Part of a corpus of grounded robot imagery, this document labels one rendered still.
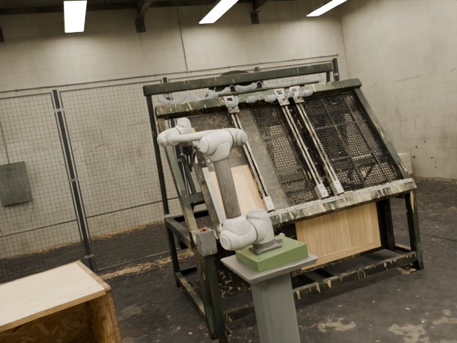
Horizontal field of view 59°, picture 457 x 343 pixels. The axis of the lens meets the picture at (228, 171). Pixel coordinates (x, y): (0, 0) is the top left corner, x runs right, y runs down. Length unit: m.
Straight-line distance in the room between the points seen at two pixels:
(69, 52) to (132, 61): 1.16
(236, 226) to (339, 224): 1.70
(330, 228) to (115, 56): 5.73
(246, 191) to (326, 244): 0.98
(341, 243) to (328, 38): 6.89
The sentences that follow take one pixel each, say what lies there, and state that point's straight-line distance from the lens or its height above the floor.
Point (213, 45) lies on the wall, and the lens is 8.89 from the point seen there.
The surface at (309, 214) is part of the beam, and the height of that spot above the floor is 0.81.
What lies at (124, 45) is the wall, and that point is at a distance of 8.44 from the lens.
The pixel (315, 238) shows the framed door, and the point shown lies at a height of 0.51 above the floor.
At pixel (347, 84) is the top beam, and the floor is 1.89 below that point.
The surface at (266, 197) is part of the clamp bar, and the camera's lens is 3.48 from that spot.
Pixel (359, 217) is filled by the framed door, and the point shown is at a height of 0.59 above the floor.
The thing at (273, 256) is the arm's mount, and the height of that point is 0.82.
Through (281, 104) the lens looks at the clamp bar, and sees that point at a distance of 4.02.
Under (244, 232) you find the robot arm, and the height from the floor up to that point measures 1.00.
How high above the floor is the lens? 1.67
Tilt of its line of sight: 6 degrees down
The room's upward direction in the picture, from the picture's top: 9 degrees counter-clockwise
